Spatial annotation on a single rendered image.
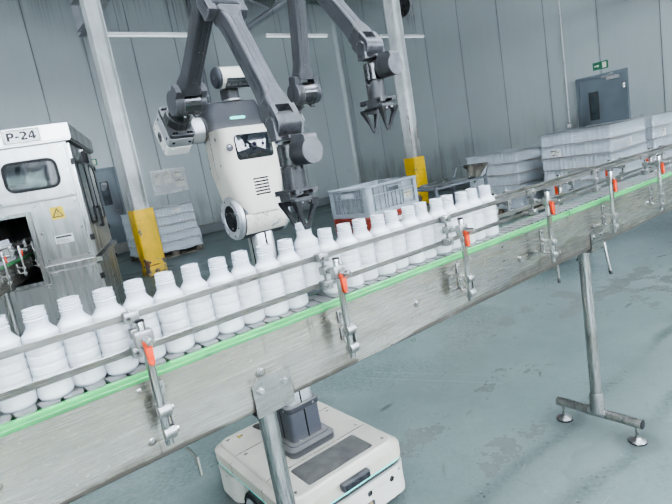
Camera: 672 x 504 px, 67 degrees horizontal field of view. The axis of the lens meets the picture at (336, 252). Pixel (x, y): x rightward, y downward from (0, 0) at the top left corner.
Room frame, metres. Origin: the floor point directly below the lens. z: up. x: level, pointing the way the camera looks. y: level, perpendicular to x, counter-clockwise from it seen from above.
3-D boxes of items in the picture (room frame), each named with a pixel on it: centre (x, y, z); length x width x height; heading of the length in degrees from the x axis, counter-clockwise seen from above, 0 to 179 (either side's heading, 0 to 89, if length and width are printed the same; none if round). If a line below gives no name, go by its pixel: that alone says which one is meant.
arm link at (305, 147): (1.20, 0.04, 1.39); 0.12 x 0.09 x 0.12; 36
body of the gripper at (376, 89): (1.62, -0.21, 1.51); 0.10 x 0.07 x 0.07; 35
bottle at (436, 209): (1.50, -0.32, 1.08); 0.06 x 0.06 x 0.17
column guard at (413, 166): (11.41, -2.07, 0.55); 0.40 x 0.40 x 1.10; 36
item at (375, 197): (3.95, -0.37, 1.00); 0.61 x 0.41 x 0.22; 133
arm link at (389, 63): (1.58, -0.23, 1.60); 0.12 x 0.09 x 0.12; 36
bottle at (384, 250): (1.36, -0.13, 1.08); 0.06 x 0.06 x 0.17
